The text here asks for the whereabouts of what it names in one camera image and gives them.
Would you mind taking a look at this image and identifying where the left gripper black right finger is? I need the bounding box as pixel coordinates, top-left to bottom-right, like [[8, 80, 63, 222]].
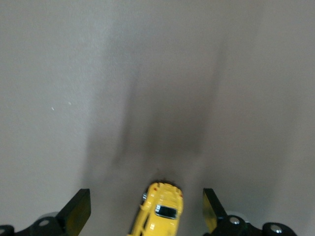
[[202, 188, 296, 236]]

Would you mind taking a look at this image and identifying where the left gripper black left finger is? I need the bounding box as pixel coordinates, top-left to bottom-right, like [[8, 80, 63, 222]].
[[0, 188, 92, 236]]

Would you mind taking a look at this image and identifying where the yellow toy beetle car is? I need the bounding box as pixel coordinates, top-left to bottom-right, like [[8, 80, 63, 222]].
[[126, 181, 185, 236]]

